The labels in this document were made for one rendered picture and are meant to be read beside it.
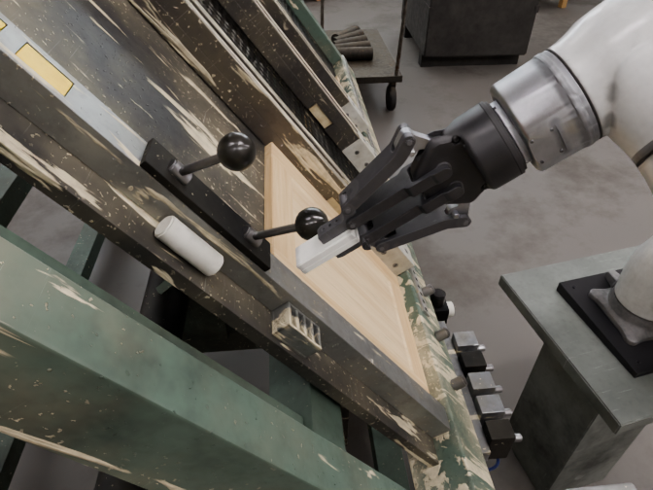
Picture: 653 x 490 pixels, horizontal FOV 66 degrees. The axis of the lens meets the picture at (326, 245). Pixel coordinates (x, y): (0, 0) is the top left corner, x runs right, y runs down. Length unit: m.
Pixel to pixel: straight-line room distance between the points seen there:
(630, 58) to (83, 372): 0.45
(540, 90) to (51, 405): 0.44
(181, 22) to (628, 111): 0.70
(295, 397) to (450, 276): 1.92
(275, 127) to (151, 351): 0.66
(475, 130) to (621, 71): 0.11
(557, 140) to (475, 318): 2.03
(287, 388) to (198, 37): 0.59
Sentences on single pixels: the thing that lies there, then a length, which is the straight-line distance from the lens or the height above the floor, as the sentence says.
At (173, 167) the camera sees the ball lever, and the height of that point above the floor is 1.48.
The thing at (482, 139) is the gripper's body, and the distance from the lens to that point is 0.45.
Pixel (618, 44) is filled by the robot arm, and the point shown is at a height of 1.64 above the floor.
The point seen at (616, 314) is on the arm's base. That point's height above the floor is 0.80.
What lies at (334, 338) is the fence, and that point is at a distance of 0.74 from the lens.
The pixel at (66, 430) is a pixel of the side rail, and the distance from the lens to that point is 0.44.
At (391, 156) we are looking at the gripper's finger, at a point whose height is 1.54.
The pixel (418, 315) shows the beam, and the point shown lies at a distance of 1.17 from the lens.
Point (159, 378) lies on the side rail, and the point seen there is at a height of 1.45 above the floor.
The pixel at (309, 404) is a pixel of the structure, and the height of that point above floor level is 1.13.
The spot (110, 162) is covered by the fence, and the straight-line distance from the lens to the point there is 0.56.
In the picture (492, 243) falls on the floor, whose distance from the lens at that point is 2.88.
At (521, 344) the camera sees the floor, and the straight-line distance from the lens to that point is 2.41.
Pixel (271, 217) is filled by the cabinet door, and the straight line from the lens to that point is 0.80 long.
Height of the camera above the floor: 1.77
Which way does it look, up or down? 40 degrees down
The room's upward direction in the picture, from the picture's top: straight up
